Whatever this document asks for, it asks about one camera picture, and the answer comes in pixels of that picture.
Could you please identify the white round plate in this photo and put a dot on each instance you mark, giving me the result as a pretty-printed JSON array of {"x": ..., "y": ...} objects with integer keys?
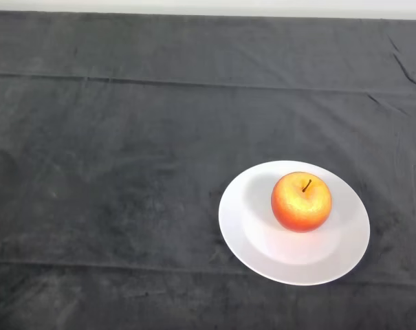
[{"x": 262, "y": 247}]

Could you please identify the red yellow apple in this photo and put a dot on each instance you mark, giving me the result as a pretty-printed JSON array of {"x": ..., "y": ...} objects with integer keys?
[{"x": 301, "y": 203}]

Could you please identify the black cloth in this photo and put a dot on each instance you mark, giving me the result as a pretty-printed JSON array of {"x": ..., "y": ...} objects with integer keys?
[{"x": 90, "y": 137}]

